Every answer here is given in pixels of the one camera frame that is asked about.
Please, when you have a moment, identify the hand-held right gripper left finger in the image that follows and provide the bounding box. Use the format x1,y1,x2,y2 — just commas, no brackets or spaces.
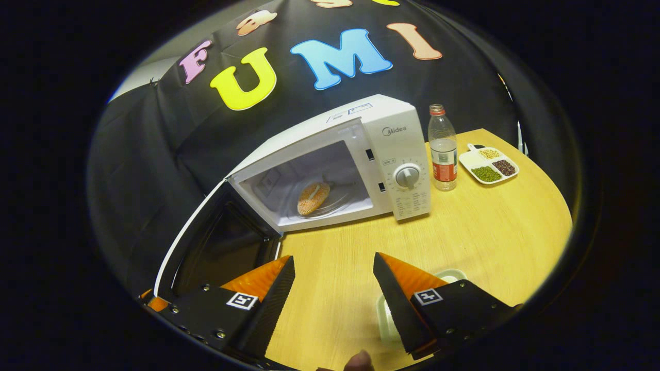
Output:
155,255,296,359

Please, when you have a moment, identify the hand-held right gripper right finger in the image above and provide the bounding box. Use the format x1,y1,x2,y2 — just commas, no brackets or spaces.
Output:
373,252,521,360

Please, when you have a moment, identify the sugared bread bun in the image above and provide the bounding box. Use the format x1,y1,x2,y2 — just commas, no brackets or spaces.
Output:
297,181,331,216

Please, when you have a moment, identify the white microwave oven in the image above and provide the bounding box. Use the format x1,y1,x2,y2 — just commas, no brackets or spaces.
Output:
154,94,433,305

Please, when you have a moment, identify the cream square plate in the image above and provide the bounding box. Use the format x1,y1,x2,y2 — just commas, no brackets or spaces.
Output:
375,268,468,347

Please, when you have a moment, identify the glass turntable plate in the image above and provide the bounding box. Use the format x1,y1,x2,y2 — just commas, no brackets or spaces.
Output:
296,179,357,220

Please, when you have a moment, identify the clear plastic bottle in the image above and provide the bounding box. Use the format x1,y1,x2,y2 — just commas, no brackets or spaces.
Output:
428,104,458,192

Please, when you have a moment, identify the white divided bean dish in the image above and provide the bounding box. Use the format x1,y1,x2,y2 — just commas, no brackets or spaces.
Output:
458,144,520,186

